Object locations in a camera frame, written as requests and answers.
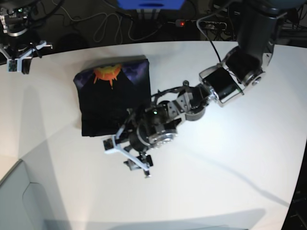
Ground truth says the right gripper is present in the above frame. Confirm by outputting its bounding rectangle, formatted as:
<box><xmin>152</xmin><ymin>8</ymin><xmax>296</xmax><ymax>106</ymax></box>
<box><xmin>0</xmin><ymin>41</ymin><xmax>53</xmax><ymax>74</ymax></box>

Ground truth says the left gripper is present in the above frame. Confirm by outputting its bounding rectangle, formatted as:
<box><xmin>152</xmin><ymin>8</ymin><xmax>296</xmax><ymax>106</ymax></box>
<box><xmin>103</xmin><ymin>107</ymin><xmax>177</xmax><ymax>178</ymax></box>

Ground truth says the black T-shirt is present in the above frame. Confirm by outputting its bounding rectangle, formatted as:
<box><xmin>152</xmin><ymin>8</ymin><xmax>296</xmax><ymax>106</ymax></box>
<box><xmin>73</xmin><ymin>58</ymin><xmax>151</xmax><ymax>137</ymax></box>

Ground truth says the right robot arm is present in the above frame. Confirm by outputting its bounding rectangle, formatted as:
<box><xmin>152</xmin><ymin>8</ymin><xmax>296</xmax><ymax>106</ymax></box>
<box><xmin>0</xmin><ymin>0</ymin><xmax>64</xmax><ymax>75</ymax></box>

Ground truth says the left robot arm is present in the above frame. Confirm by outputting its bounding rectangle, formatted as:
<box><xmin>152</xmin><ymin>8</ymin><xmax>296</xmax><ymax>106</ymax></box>
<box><xmin>103</xmin><ymin>0</ymin><xmax>295</xmax><ymax>177</ymax></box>

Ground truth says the blue plastic box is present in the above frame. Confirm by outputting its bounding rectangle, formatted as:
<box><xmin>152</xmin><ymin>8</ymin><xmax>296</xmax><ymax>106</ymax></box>
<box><xmin>117</xmin><ymin>0</ymin><xmax>185</xmax><ymax>10</ymax></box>

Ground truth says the grey panel bottom left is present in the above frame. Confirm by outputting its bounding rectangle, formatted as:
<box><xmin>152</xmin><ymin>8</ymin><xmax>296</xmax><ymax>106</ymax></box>
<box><xmin>0</xmin><ymin>160</ymin><xmax>71</xmax><ymax>230</ymax></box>

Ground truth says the black power strip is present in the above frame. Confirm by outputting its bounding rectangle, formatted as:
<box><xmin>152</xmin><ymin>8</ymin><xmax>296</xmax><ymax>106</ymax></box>
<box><xmin>168</xmin><ymin>19</ymin><xmax>227</xmax><ymax>31</ymax></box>

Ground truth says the white coiled cable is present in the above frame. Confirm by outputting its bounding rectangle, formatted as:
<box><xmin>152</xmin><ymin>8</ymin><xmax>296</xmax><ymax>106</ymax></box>
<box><xmin>59</xmin><ymin>4</ymin><xmax>159</xmax><ymax>44</ymax></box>

